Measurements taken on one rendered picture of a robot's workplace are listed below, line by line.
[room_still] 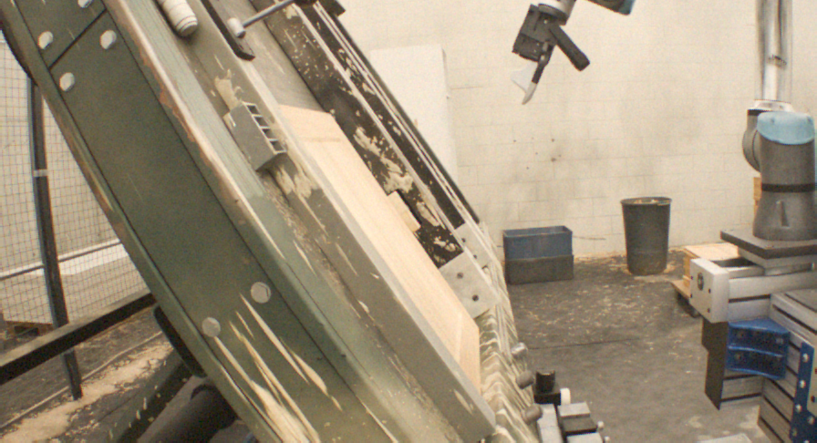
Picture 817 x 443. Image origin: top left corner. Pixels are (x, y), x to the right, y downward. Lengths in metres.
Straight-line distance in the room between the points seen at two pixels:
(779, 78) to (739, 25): 5.65
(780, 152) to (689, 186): 5.42
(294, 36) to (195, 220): 0.83
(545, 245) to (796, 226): 4.20
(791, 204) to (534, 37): 0.61
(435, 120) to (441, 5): 1.91
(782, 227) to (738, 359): 0.25
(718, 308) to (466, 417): 0.54
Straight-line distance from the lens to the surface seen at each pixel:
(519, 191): 6.13
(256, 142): 0.63
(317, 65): 1.20
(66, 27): 0.51
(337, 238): 0.65
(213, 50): 0.70
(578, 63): 1.23
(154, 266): 0.45
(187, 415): 1.33
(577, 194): 6.19
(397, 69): 4.80
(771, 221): 1.11
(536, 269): 5.19
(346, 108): 1.18
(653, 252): 5.28
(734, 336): 1.09
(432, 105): 4.74
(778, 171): 1.11
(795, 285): 1.13
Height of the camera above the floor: 1.23
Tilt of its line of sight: 6 degrees down
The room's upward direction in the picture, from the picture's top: 5 degrees counter-clockwise
